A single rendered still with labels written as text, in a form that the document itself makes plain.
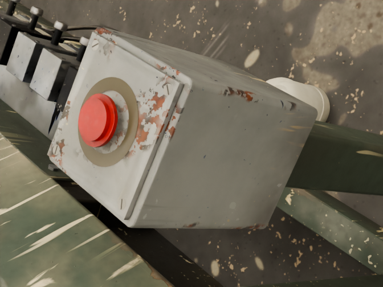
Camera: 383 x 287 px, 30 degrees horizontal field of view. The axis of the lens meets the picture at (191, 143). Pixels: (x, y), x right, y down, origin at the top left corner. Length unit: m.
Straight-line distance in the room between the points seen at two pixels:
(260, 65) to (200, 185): 1.10
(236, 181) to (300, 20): 1.04
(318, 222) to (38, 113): 0.58
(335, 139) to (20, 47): 0.43
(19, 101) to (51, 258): 0.33
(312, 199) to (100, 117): 0.82
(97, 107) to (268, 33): 1.14
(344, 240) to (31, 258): 0.70
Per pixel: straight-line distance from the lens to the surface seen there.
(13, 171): 0.81
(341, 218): 1.28
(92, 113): 0.53
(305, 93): 1.44
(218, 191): 0.57
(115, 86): 0.54
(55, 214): 0.74
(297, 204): 1.33
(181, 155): 0.52
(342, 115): 1.50
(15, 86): 0.99
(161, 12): 1.88
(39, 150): 0.86
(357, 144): 0.76
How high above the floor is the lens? 1.28
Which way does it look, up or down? 48 degrees down
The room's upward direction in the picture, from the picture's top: 82 degrees counter-clockwise
